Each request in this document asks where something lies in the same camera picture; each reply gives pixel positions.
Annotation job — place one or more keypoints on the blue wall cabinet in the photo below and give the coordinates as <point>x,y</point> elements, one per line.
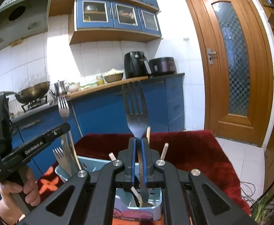
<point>109,20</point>

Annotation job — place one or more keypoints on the dark rice cooker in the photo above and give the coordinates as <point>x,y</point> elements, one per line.
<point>162,66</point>

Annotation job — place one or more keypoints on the wooden door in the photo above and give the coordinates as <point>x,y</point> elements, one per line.
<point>237,68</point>

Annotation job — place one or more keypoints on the small white bowl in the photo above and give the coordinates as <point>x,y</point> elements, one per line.
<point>73,87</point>

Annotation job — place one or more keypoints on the blue base cabinets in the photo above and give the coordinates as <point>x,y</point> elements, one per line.
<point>102,112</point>

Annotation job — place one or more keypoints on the red floral blanket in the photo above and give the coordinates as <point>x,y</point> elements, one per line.
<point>187,151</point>

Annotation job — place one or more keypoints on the white plastic chopstick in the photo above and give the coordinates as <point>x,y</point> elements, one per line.
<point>112,156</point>

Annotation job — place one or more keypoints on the bowl of food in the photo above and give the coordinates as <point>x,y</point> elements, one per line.
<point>113,75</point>

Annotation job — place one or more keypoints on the steel kettle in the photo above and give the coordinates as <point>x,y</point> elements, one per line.
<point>60,89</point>

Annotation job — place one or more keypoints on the black plastic spoon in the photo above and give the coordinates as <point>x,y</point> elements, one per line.
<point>137,197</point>

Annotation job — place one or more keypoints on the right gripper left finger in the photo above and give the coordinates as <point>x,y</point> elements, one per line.
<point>89,198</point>

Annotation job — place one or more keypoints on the range hood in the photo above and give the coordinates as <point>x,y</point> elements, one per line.
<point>20,19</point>

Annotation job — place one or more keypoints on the silver metal fork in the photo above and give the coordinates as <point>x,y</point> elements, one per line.
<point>64,113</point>
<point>137,121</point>

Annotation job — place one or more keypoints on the black air fryer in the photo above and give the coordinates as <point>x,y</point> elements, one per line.
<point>136,65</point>

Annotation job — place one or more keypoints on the person's left hand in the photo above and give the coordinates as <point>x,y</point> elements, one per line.
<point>9,211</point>

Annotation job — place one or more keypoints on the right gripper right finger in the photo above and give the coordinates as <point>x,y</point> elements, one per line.
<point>188,197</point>

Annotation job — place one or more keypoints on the steel wok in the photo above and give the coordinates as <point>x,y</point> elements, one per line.
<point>32,93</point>

